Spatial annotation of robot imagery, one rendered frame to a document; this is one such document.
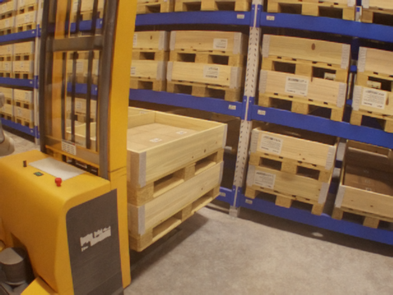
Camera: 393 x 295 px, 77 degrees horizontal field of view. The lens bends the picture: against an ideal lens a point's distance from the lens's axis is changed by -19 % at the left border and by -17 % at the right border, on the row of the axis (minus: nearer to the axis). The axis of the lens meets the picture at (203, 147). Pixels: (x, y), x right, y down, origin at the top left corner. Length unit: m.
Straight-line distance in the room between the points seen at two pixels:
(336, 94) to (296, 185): 0.91
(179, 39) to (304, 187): 1.94
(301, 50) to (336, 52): 0.32
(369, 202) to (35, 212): 2.59
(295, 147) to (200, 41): 1.39
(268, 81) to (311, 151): 0.73
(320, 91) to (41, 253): 2.39
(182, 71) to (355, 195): 2.10
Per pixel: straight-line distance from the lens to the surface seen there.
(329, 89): 2.65
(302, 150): 2.71
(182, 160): 2.09
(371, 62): 2.66
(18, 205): 1.73
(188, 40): 3.13
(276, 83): 2.73
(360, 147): 5.17
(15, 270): 1.81
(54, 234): 1.45
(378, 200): 2.84
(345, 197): 2.82
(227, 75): 2.89
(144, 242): 1.98
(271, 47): 2.77
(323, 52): 2.68
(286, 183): 2.83
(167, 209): 2.09
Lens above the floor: 1.49
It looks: 15 degrees down
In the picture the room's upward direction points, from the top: 5 degrees clockwise
